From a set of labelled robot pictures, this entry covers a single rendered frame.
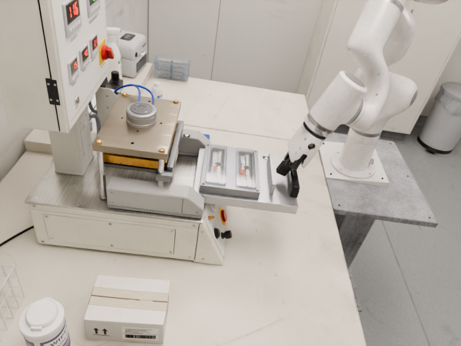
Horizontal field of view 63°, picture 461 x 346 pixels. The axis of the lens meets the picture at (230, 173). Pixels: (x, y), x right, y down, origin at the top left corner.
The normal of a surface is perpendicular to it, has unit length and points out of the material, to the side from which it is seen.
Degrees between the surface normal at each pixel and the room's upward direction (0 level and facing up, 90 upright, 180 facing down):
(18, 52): 90
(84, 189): 0
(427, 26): 90
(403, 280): 0
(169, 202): 90
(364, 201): 0
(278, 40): 90
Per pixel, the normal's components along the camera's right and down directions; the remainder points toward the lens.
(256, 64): -0.04, 0.61
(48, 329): 0.15, -0.77
